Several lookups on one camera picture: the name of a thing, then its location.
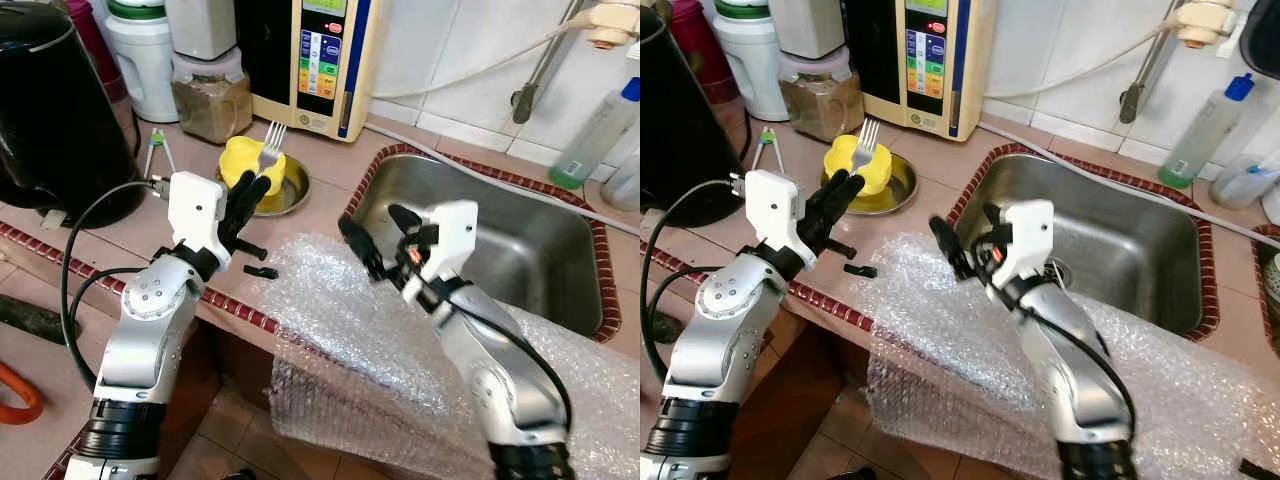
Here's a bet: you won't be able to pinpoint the clear bubble wrap sheet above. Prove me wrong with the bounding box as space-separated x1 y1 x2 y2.
243 230 641 480
848 230 1280 480

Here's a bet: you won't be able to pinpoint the magenta plastic cup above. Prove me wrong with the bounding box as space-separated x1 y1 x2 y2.
668 0 738 107
65 0 128 104

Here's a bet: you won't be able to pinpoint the grey white canister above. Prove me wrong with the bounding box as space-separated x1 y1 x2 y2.
164 0 239 62
767 0 847 62

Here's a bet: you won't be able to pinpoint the dark green cylindrical object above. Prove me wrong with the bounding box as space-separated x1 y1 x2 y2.
0 292 68 348

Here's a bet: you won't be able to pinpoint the clear jar brown powder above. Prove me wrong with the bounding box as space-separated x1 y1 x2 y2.
777 48 865 145
170 48 254 145

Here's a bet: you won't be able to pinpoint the small green white tongs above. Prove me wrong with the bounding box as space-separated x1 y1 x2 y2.
143 127 182 179
754 127 788 177

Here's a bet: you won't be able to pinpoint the large steel sink basin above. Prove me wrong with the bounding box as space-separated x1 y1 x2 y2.
947 152 1223 339
347 152 607 339

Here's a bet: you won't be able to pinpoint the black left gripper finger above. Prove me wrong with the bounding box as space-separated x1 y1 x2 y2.
822 171 865 236
224 180 251 236
805 178 831 236
242 171 273 233

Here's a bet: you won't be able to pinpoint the cream water ionizer appliance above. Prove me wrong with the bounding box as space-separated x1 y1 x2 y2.
233 0 388 144
842 0 1000 144

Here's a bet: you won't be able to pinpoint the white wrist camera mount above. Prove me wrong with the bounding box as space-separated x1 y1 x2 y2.
744 169 807 271
402 199 480 293
166 171 230 271
984 197 1057 289

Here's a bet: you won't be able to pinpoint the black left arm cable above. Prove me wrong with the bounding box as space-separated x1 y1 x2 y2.
640 178 751 389
60 178 171 393

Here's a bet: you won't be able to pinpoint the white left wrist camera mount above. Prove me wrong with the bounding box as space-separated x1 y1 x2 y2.
166 171 230 271
744 169 807 271

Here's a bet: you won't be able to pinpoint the white counter tube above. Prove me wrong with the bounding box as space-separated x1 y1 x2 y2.
975 118 1280 251
363 118 641 239

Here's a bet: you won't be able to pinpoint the cream faucet filter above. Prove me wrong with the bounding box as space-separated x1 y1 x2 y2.
1170 0 1238 52
583 0 641 52

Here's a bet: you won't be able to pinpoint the metal faucet pipe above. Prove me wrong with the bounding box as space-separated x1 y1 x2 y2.
509 0 591 127
1117 0 1186 127

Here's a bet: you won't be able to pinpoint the cream flexible hose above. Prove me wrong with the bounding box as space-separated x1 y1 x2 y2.
983 8 1191 102
368 8 601 102

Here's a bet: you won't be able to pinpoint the steel fork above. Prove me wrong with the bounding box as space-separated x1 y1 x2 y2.
849 117 884 181
252 120 290 183

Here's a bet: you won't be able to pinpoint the white container green lid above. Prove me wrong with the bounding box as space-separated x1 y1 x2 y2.
104 0 181 124
711 0 792 124

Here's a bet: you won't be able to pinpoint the shallow steel dish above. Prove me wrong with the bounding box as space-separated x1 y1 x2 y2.
214 153 312 218
818 151 920 217

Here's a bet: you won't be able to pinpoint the orange curved tube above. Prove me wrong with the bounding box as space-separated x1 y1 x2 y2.
0 358 47 427

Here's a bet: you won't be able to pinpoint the black electric kettle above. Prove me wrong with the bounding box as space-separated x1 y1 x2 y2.
640 3 748 231
0 0 148 231

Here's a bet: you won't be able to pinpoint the clear plastic bottle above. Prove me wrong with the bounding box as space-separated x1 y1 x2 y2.
600 140 641 214
1207 150 1280 214

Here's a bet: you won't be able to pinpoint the dark hanging pan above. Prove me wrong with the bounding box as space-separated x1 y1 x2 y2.
1237 0 1280 83

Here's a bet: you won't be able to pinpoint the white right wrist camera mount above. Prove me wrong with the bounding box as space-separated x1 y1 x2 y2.
984 197 1057 289
402 199 480 293

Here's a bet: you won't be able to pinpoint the clear bottle blue cap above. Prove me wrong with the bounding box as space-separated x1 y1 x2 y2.
547 76 641 192
1157 71 1257 192

